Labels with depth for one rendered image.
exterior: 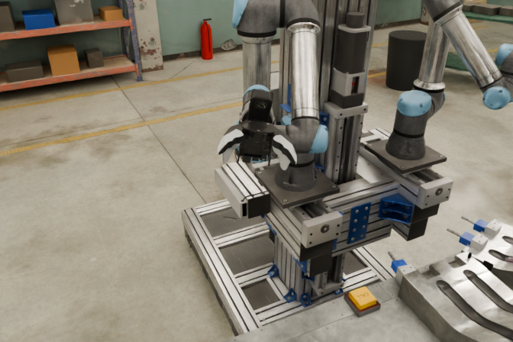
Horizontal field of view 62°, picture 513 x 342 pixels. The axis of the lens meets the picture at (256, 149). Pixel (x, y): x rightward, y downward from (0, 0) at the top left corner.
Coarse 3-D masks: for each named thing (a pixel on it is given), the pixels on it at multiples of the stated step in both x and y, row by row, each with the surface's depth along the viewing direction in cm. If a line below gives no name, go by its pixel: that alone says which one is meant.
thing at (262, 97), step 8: (256, 96) 87; (264, 96) 87; (272, 96) 88; (256, 104) 88; (264, 104) 87; (248, 112) 92; (256, 112) 91; (264, 112) 91; (248, 120) 94; (264, 120) 93
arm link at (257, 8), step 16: (240, 0) 117; (256, 0) 117; (272, 0) 117; (240, 16) 118; (256, 16) 118; (272, 16) 118; (240, 32) 123; (256, 32) 120; (272, 32) 122; (256, 48) 124; (256, 64) 126; (256, 80) 129
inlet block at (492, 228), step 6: (462, 216) 162; (474, 222) 158; (480, 222) 157; (486, 222) 157; (492, 222) 155; (474, 228) 157; (480, 228) 155; (486, 228) 153; (492, 228) 152; (498, 228) 152; (492, 234) 152
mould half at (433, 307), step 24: (432, 264) 135; (480, 264) 135; (408, 288) 130; (432, 288) 127; (456, 288) 127; (504, 288) 128; (432, 312) 122; (456, 312) 120; (480, 312) 120; (504, 312) 119; (456, 336) 115; (480, 336) 110
